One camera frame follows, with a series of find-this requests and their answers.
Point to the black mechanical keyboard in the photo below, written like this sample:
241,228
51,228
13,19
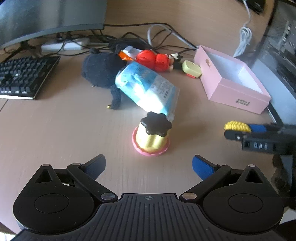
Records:
22,78

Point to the black power adapter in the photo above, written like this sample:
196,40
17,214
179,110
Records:
116,45

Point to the glass computer case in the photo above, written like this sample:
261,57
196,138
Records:
274,62

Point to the curved computer monitor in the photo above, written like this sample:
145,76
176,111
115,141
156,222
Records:
25,20

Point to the pink cardboard box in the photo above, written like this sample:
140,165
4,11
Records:
230,81

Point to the orange plastic toy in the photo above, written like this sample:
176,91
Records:
124,56

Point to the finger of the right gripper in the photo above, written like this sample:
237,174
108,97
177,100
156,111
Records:
257,128
235,135

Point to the red bear figurine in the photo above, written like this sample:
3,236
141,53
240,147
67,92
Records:
155,62

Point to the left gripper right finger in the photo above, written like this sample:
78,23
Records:
212,177

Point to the yellow timer toy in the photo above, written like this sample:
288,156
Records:
191,69

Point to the yellow pudding cup toy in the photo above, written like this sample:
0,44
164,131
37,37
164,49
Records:
151,137

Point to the white power strip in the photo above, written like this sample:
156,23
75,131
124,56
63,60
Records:
65,45

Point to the black plush toy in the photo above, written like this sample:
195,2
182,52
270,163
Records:
101,69

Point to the blue white snack bag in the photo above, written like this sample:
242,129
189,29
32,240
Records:
149,90

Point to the yellow ribbed toy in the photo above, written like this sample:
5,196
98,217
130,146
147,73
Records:
237,126

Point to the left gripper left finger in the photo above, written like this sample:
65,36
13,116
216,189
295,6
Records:
85,176

